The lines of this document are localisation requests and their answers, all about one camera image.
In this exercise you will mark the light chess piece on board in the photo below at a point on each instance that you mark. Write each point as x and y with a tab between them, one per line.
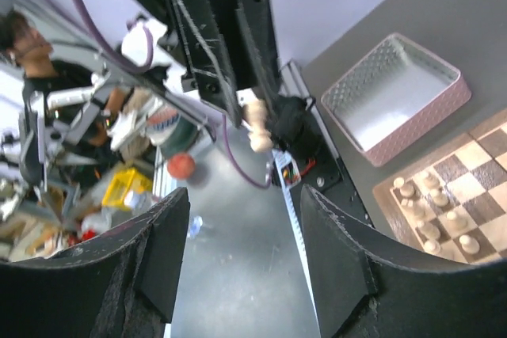
432	247

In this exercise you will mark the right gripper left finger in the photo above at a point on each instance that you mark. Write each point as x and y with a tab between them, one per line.
122	283

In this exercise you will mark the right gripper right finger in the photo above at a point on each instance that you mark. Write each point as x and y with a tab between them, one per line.
368	285

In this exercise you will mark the yellow crate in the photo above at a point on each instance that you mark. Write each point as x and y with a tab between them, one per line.
121	184

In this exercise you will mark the light pawn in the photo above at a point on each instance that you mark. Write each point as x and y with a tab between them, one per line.
430	180
439	197
469	244
428	230

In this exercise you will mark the wooden chess board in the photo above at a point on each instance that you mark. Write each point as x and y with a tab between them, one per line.
472	172

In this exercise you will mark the person in background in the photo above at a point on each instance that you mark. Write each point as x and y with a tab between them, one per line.
26	48

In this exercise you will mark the metal tray pink rim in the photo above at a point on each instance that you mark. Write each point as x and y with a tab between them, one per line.
393	96

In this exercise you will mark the orange ball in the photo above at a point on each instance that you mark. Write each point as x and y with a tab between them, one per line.
181	166

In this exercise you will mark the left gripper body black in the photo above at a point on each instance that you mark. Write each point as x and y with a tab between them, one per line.
226	46

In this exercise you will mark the light chess piece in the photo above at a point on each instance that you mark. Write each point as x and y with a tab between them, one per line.
403	188
455	221
412	209
255	114
432	247

